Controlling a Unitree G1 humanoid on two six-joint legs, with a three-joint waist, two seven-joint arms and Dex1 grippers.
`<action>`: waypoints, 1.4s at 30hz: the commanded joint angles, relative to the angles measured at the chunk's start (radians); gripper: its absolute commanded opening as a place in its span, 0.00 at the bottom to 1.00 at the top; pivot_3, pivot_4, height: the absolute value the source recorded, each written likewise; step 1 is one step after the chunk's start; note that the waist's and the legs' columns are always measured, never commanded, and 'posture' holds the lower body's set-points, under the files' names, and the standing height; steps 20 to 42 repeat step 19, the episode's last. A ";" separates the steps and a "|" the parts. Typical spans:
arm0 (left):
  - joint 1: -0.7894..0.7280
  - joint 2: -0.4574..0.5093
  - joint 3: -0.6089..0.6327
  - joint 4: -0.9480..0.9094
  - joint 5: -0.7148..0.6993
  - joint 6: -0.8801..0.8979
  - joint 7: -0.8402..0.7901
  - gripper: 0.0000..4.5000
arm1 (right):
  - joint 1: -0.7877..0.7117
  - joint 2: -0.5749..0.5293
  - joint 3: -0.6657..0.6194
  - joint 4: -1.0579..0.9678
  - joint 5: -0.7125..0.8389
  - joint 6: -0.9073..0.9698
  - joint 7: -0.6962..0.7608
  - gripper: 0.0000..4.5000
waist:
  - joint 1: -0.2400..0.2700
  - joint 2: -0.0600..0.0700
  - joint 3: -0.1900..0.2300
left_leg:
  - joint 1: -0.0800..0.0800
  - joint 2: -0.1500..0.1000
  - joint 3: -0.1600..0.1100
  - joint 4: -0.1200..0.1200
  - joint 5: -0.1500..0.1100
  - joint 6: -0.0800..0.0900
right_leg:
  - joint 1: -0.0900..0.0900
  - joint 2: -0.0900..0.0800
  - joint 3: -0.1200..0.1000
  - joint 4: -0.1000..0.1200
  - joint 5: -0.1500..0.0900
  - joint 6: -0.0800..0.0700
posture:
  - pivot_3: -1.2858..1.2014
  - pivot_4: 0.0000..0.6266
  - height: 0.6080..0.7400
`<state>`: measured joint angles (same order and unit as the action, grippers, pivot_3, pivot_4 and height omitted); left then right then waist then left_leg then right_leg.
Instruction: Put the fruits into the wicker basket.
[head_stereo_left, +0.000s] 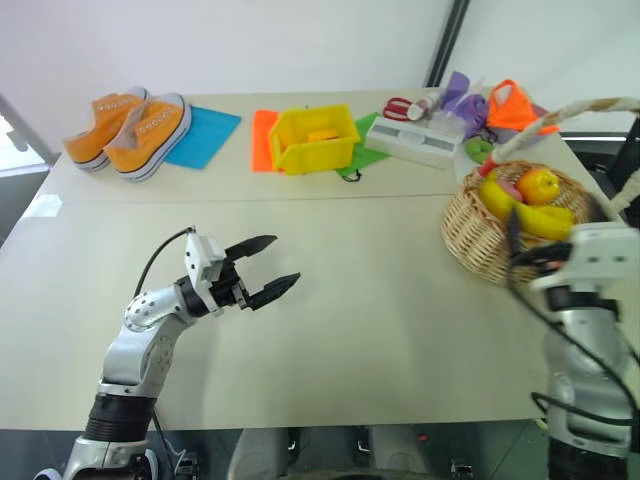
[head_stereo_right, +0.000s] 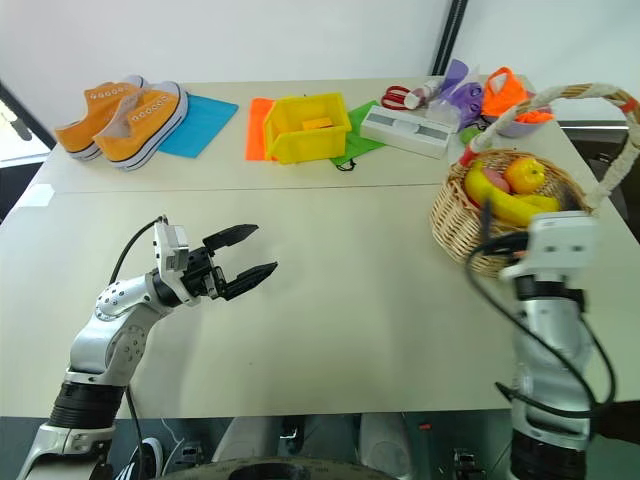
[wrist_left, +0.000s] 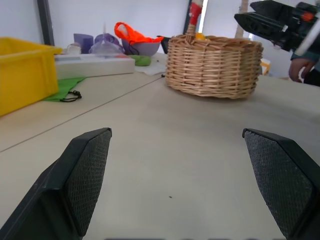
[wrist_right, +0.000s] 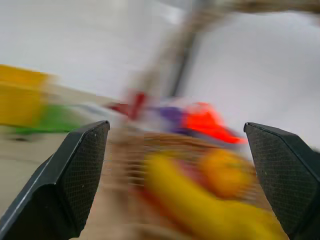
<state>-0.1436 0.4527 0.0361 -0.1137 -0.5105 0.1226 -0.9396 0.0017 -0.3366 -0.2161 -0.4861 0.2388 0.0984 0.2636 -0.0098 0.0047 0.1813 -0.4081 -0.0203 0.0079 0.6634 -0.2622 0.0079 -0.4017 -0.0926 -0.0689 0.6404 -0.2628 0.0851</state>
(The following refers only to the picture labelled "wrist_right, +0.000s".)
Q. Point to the yellow box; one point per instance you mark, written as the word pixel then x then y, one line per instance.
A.
pixel 20 97

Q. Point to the red fruit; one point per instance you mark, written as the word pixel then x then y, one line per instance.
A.
pixel 132 106

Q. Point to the purple eggplant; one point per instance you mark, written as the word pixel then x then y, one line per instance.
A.
pixel 172 117

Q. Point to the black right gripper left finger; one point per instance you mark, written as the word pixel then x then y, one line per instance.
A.
pixel 62 180

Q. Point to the red-orange carrot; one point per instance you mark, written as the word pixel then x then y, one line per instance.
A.
pixel 208 122

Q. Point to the orange fruit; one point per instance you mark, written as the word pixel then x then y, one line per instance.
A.
pixel 226 172

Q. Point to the green object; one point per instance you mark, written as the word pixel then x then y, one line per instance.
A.
pixel 52 120

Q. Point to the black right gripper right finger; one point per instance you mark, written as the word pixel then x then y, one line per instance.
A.
pixel 287 175

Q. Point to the yellow banana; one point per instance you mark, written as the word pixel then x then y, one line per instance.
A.
pixel 200 205

